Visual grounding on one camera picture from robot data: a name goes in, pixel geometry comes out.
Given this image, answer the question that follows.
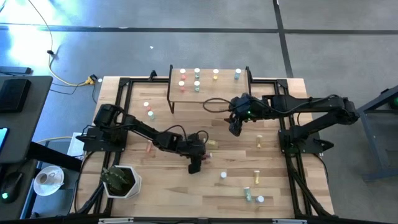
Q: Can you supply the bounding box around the succulent in white hexagonal pot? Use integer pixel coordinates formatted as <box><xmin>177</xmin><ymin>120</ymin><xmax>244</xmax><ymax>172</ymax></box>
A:
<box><xmin>99</xmin><ymin>164</ymin><xmax>142</xmax><ymax>200</ymax></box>

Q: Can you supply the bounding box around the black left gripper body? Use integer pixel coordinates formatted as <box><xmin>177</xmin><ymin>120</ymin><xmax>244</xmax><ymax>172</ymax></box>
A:
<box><xmin>182</xmin><ymin>133</ymin><xmax>208</xmax><ymax>159</ymax></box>

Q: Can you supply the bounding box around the white coffee cup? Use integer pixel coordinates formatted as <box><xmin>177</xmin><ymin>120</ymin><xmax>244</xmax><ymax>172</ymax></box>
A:
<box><xmin>37</xmin><ymin>170</ymin><xmax>60</xmax><ymax>187</ymax></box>

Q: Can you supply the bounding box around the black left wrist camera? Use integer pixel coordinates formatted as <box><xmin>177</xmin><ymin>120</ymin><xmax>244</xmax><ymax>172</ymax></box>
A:
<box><xmin>187</xmin><ymin>157</ymin><xmax>203</xmax><ymax>175</ymax></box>

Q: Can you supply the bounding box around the wooden shelf black frame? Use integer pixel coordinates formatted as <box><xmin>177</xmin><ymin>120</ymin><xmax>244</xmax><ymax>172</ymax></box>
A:
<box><xmin>167</xmin><ymin>64</ymin><xmax>253</xmax><ymax>114</ymax></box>

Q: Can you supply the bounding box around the dark grey desk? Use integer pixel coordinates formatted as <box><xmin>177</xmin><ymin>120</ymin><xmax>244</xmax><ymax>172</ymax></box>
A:
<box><xmin>0</xmin><ymin>75</ymin><xmax>53</xmax><ymax>165</ymax></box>

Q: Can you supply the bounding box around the yellow cable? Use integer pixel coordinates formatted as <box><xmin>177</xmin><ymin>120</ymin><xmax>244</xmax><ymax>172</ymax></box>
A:
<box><xmin>27</xmin><ymin>0</ymin><xmax>91</xmax><ymax>87</ymax></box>
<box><xmin>36</xmin><ymin>136</ymin><xmax>75</xmax><ymax>144</ymax></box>

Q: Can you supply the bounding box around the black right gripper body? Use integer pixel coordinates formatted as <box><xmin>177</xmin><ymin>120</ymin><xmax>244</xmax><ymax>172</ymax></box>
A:
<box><xmin>229</xmin><ymin>93</ymin><xmax>256</xmax><ymax>122</ymax></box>

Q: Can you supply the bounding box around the black rectangular pad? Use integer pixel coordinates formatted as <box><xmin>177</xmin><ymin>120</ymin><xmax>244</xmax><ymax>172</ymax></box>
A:
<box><xmin>0</xmin><ymin>78</ymin><xmax>32</xmax><ymax>114</ymax></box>

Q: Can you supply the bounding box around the phone with lit screen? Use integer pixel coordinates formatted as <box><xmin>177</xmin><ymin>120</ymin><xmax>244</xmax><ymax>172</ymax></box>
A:
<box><xmin>0</xmin><ymin>127</ymin><xmax>9</xmax><ymax>154</ymax></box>

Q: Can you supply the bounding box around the silver metal bracket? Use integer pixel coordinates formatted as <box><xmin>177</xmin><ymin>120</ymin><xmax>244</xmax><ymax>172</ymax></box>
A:
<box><xmin>98</xmin><ymin>217</ymin><xmax>134</xmax><ymax>224</ymax></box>
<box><xmin>272</xmin><ymin>218</ymin><xmax>308</xmax><ymax>224</ymax></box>

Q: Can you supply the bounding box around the black desk bar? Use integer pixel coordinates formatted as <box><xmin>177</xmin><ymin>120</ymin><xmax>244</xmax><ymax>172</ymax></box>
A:
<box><xmin>27</xmin><ymin>141</ymin><xmax>84</xmax><ymax>172</ymax></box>

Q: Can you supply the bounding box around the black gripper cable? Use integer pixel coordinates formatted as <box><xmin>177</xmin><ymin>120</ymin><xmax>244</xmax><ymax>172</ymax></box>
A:
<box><xmin>163</xmin><ymin>124</ymin><xmax>210</xmax><ymax>144</ymax></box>
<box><xmin>203</xmin><ymin>98</ymin><xmax>233</xmax><ymax>113</ymax></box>

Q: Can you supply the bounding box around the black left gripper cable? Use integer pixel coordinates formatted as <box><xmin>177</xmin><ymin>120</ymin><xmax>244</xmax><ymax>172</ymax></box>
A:
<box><xmin>163</xmin><ymin>124</ymin><xmax>210</xmax><ymax>144</ymax></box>

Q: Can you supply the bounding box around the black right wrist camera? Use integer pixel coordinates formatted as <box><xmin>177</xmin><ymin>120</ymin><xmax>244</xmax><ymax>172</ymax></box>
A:
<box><xmin>229</xmin><ymin>120</ymin><xmax>244</xmax><ymax>137</ymax></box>

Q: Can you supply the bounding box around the black floor tape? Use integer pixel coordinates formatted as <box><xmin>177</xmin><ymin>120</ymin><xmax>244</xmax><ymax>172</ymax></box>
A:
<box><xmin>272</xmin><ymin>0</ymin><xmax>295</xmax><ymax>78</ymax></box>
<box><xmin>0</xmin><ymin>24</ymin><xmax>398</xmax><ymax>35</ymax></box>

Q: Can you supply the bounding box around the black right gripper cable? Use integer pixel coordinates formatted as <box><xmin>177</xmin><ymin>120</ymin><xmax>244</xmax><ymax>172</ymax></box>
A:
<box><xmin>203</xmin><ymin>98</ymin><xmax>233</xmax><ymax>113</ymax></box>

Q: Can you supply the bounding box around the blue-grey metal stand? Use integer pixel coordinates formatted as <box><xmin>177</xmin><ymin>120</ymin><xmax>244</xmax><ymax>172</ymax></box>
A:
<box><xmin>356</xmin><ymin>84</ymin><xmax>398</xmax><ymax>183</ymax></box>

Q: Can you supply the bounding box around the black floor cable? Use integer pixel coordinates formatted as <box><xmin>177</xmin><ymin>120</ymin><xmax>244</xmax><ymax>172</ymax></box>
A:
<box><xmin>46</xmin><ymin>49</ymin><xmax>99</xmax><ymax>105</ymax></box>

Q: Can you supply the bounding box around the white paper sheet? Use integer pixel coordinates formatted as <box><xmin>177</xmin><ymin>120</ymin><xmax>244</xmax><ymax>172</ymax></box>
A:
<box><xmin>67</xmin><ymin>132</ymin><xmax>87</xmax><ymax>158</ymax></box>

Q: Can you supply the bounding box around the white cup on saucer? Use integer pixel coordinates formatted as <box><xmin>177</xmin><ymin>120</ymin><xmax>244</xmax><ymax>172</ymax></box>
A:
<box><xmin>33</xmin><ymin>165</ymin><xmax>65</xmax><ymax>197</ymax></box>

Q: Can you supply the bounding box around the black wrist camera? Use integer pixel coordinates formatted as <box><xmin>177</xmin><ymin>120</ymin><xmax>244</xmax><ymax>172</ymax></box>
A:
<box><xmin>187</xmin><ymin>157</ymin><xmax>203</xmax><ymax>175</ymax></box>
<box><xmin>229</xmin><ymin>120</ymin><xmax>244</xmax><ymax>137</ymax></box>

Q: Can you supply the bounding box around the black computer mouse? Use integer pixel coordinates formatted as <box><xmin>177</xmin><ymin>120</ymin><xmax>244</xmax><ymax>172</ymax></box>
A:
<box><xmin>0</xmin><ymin>170</ymin><xmax>24</xmax><ymax>205</ymax></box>

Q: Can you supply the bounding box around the dark flat bar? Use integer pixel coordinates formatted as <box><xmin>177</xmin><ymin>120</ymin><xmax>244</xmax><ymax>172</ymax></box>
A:
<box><xmin>0</xmin><ymin>65</ymin><xmax>33</xmax><ymax>76</ymax></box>

